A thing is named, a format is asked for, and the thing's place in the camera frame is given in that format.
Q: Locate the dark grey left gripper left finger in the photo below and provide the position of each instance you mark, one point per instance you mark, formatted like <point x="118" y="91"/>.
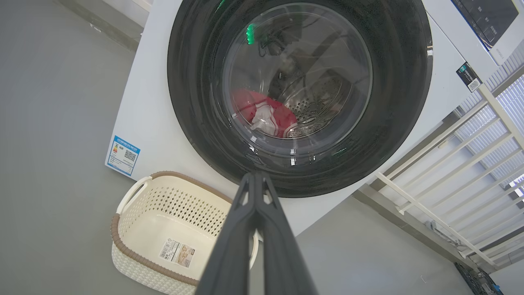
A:
<point x="229" y="254"/>

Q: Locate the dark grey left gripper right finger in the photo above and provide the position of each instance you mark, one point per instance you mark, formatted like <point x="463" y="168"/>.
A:
<point x="278" y="262"/>

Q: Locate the red and white garment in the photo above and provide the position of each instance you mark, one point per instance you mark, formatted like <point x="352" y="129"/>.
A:
<point x="278" y="119"/>

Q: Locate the washing machine door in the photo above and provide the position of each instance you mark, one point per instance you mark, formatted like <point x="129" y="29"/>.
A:
<point x="196" y="82"/>

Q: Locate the paper product label in basket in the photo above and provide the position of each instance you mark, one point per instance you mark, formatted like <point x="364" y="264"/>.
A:
<point x="177" y="253"/>

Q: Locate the cream plastic laundry basket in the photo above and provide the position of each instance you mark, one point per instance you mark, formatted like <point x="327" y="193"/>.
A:
<point x="163" y="221"/>

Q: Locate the white front-load washing machine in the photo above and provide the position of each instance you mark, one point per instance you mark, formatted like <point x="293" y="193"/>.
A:
<point x="155" y="102"/>

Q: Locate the blue energy label sticker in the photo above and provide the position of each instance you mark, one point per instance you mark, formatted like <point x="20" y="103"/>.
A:
<point x="123" y="155"/>

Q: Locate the white metal rack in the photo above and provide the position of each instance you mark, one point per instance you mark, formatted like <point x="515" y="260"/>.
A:
<point x="434" y="215"/>

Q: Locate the steel perforated washer drum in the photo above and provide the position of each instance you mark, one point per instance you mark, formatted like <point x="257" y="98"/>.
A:
<point x="323" y="98"/>

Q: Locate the black grid object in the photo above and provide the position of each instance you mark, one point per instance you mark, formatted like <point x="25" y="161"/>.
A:
<point x="477" y="280"/>

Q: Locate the black QR code sticker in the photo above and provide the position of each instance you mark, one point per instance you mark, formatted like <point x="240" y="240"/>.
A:
<point x="469" y="77"/>

